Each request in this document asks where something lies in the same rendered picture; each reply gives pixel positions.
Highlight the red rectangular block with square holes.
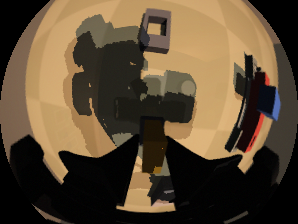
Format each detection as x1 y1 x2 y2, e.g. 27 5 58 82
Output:
235 71 270 153

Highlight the orange block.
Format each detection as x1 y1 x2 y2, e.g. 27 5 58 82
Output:
141 120 168 173

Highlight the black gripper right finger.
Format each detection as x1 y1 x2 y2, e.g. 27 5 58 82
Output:
165 136 243 206

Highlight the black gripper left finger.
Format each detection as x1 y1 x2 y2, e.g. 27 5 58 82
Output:
59 133 140 206

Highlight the blue rectangular block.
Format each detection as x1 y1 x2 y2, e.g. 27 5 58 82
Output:
257 84 281 121

